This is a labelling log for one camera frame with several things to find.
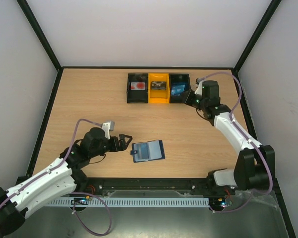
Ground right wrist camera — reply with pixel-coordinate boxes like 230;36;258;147
195;78;205;96

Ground right black bin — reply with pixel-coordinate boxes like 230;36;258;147
169;73;191;103

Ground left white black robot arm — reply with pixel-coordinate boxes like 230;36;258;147
0;127;133;236

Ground black bin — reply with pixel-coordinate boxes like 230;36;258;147
126;73;149;104
169;73;191;103

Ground red white card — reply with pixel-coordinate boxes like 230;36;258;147
130;82;146;90

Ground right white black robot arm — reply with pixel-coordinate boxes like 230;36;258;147
181;80;275;194

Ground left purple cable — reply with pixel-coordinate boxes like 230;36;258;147
0;119;113;235

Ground grey slotted cable duct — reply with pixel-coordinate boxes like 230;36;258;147
47;197;209;208

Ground left black bin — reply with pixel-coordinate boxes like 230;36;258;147
126;73;149;104

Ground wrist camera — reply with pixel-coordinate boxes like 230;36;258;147
101;120;115;139
195;78;205;96

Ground purple cable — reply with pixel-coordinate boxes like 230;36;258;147
0;119;113;235
197;71;274;214

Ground yellow middle bin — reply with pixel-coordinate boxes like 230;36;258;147
148;73;170;104

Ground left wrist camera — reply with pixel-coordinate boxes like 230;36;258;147
101;120;115;139

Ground navy blue card holder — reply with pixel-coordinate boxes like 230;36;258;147
130;140;165;163

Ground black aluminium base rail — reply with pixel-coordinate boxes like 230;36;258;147
75;176;235;197

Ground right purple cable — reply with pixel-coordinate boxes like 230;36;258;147
197;71;274;214

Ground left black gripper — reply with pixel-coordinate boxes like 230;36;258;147
90;134;132;158

